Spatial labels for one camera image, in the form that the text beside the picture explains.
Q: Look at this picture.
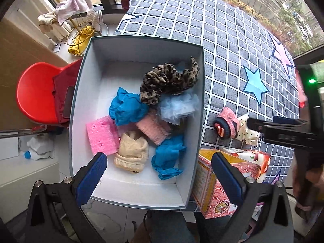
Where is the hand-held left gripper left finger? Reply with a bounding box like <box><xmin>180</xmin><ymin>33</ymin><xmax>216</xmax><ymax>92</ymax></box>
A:
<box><xmin>24</xmin><ymin>152</ymin><xmax>108</xmax><ymax>243</ymax></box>

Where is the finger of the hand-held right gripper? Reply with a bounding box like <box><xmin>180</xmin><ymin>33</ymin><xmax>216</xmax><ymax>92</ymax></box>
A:
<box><xmin>273</xmin><ymin>116</ymin><xmax>308</xmax><ymax>126</ymax></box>
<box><xmin>247</xmin><ymin>118</ymin><xmax>314</xmax><ymax>148</ymax></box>

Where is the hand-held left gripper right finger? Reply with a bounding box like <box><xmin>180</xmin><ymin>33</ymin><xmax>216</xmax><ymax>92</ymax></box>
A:
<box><xmin>211</xmin><ymin>152</ymin><xmax>295</xmax><ymax>243</ymax></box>

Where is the white polka dot scrunchie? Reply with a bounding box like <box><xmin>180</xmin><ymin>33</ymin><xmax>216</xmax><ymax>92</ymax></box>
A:
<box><xmin>236</xmin><ymin>114</ymin><xmax>264</xmax><ymax>147</ymax></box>

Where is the pink sponge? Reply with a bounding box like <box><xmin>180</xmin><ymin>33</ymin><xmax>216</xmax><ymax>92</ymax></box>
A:
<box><xmin>85</xmin><ymin>115</ymin><xmax>121</xmax><ymax>157</ymax></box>

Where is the beige sock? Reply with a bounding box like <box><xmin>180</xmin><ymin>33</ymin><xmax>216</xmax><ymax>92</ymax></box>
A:
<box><xmin>113</xmin><ymin>130</ymin><xmax>150</xmax><ymax>175</ymax></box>

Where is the pink and black sock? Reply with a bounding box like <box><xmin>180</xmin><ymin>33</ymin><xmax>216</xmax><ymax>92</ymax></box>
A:
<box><xmin>213</xmin><ymin>107</ymin><xmax>239</xmax><ymax>139</ymax></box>

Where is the blue cloth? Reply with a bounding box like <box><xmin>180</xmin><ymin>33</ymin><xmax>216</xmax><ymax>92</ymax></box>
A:
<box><xmin>151</xmin><ymin>134</ymin><xmax>187</xmax><ymax>181</ymax></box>
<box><xmin>108</xmin><ymin>87</ymin><xmax>150</xmax><ymax>126</ymax></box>

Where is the pink knit sock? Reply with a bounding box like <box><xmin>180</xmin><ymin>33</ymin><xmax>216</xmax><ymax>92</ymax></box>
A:
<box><xmin>135</xmin><ymin>111</ymin><xmax>173</xmax><ymax>147</ymax></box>

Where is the light blue tulle scrunchie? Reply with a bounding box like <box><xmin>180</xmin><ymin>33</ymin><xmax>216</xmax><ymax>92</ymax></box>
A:
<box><xmin>158</xmin><ymin>92</ymin><xmax>200</xmax><ymax>126</ymax></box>

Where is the leopard print scrunchie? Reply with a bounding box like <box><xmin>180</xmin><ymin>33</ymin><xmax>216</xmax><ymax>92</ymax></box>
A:
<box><xmin>139</xmin><ymin>57</ymin><xmax>201</xmax><ymax>106</ymax></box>

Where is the grey storage box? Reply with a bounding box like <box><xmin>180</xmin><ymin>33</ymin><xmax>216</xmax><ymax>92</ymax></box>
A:
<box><xmin>68</xmin><ymin>35</ymin><xmax>205</xmax><ymax>211</ymax></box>

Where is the person's right hand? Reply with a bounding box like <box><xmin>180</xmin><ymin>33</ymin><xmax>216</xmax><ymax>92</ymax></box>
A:
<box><xmin>292</xmin><ymin>167</ymin><xmax>322</xmax><ymax>219</ymax></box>

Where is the red and yellow carton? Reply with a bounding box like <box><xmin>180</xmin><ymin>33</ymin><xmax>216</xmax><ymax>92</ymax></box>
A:
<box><xmin>191</xmin><ymin>149</ymin><xmax>261</xmax><ymax>219</ymax></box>

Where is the printed tissue pack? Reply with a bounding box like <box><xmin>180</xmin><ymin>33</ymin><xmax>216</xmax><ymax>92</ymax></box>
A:
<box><xmin>220</xmin><ymin>147</ymin><xmax>272</xmax><ymax>184</ymax></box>

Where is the white plastic jug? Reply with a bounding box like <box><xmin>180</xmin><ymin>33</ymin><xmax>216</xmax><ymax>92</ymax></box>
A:
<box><xmin>19</xmin><ymin>135</ymin><xmax>55</xmax><ymax>160</ymax></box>

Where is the metal rod with red grip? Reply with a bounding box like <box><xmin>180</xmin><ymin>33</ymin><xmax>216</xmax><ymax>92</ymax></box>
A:
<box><xmin>0</xmin><ymin>125</ymin><xmax>48</xmax><ymax>139</ymax></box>

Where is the dark red cloth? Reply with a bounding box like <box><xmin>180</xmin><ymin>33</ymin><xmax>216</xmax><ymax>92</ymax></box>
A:
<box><xmin>52</xmin><ymin>63</ymin><xmax>81</xmax><ymax>124</ymax></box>

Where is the red plastic chair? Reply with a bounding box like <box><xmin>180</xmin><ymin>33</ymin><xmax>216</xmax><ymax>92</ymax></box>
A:
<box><xmin>16</xmin><ymin>59</ymin><xmax>84</xmax><ymax>124</ymax></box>

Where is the grey checked star-print blanket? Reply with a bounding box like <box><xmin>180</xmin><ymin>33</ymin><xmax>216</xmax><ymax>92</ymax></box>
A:
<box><xmin>113</xmin><ymin>0</ymin><xmax>304</xmax><ymax>190</ymax></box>

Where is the yellow cloth in basket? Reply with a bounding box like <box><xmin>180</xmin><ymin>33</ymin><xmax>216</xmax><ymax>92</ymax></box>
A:
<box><xmin>68</xmin><ymin>25</ymin><xmax>95</xmax><ymax>56</ymax></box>

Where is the white cloth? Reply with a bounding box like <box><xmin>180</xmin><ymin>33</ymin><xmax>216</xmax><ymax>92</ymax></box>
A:
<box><xmin>91</xmin><ymin>10</ymin><xmax>104</xmax><ymax>29</ymax></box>

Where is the beige cloth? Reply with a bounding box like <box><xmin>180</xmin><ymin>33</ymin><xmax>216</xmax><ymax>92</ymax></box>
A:
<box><xmin>37</xmin><ymin>11</ymin><xmax>57</xmax><ymax>33</ymax></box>

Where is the pink towel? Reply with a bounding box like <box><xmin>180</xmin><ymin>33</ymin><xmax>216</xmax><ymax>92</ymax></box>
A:
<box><xmin>54</xmin><ymin>0</ymin><xmax>93</xmax><ymax>26</ymax></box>

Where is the gold wire rack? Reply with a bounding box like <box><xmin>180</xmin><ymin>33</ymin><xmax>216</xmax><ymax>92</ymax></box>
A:
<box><xmin>49</xmin><ymin>0</ymin><xmax>102</xmax><ymax>56</ymax></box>

